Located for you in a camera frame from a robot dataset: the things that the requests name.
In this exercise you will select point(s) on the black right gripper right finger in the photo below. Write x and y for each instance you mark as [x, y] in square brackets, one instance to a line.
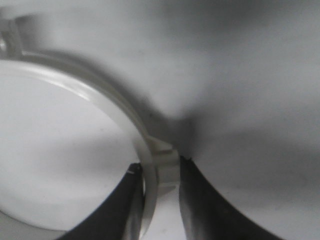
[270, 199]

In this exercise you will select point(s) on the white half pipe clamp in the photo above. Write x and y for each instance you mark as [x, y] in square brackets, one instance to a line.
[159, 160]

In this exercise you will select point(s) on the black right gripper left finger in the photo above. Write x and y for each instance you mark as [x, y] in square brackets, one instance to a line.
[119, 217]

